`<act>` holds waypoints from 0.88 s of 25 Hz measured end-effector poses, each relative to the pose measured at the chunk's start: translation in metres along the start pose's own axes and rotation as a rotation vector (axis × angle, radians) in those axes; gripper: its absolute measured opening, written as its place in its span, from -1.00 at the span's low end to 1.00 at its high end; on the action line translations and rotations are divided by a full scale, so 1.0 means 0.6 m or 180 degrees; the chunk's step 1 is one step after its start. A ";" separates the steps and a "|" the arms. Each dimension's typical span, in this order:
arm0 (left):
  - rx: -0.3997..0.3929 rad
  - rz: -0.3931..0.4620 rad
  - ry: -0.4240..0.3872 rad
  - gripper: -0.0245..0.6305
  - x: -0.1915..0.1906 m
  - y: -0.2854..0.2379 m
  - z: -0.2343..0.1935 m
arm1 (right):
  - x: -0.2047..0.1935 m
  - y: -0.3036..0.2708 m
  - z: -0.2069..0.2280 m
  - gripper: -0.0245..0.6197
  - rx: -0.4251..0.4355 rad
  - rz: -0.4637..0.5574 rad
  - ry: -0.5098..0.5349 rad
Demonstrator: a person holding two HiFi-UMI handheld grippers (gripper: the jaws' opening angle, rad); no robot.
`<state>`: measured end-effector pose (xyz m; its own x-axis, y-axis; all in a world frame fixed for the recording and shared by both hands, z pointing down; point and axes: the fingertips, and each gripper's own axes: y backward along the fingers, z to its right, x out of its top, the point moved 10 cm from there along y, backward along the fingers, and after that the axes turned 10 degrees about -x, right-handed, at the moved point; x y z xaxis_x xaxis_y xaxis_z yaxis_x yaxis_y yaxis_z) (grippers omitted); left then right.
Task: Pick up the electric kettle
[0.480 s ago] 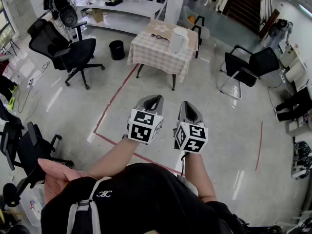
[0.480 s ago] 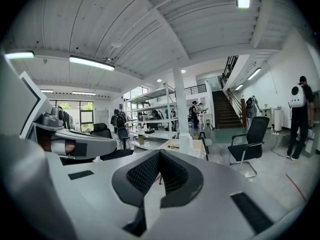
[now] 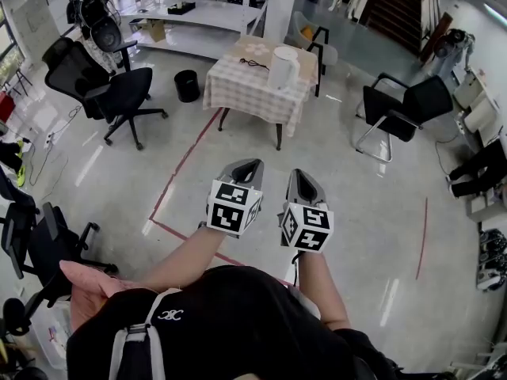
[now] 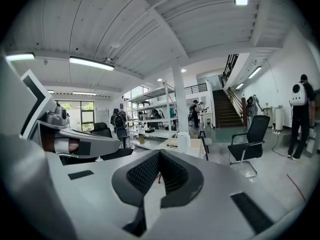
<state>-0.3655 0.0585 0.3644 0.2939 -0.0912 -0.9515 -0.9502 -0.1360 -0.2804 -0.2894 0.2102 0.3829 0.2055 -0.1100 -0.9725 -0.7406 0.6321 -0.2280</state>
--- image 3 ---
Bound person's right forearm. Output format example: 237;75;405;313
295;251;352;330

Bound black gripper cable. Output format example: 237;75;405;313
290;250;307;288

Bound pink checkered tablecloth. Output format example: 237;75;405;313
202;34;320;138

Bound red box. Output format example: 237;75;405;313
0;91;17;124

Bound person's left forearm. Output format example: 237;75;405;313
140;224;227;292

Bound black mesh office chair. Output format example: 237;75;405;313
42;36;170;151

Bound pink cloth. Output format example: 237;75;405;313
59;259;132;334

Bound black chair with hung gear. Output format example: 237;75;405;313
65;0;139;74

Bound clear plastic bin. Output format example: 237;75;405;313
28;298;74;372

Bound grey armchair with black frame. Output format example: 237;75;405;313
284;10;339;98

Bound black waste bin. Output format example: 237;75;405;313
173;69;201;104

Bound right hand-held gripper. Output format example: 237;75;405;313
276;168;335;255

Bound black tray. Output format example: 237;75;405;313
166;1;196;17

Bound white shelving rack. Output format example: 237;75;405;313
109;0;273;61

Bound dark wooden table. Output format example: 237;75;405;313
216;107;284;152

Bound white cabinet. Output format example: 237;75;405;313
452;67;505;144

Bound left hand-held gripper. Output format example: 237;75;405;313
199;158;265;239

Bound cardboard box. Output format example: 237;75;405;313
139;18;168;44

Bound dark wooden staircase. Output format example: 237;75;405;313
358;0;424;57

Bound grey backpack strap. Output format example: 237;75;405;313
108;289;183;380

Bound black power cable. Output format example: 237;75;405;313
238;57;271;72

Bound white electric kettle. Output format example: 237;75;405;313
267;45;300;90

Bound black swivel chair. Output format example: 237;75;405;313
0;201;120;309

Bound person's black shirt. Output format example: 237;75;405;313
66;265;401;380

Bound black cantilever visitor chair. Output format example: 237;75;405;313
354;71;455;163

